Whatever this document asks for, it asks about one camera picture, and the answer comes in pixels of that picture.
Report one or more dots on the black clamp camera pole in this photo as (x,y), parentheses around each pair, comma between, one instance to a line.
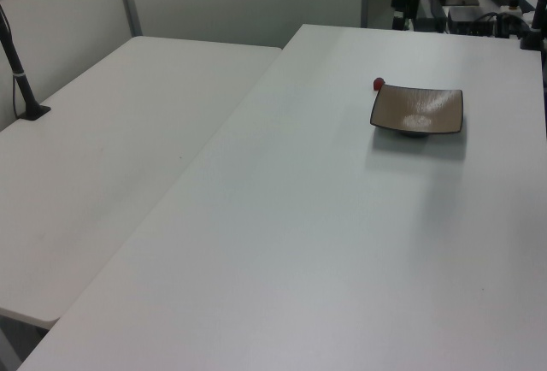
(536,25)

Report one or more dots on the black power adapter box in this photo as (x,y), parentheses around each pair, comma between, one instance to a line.
(431,14)

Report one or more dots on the black electronics box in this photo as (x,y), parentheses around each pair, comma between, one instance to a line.
(468,18)

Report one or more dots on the small red ball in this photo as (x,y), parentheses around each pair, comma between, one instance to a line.
(378,84)

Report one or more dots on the brown square ceramic plate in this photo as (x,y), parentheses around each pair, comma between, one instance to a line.
(416,110)

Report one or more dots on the black camera pole with base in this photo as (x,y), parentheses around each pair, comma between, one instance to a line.
(22,85)

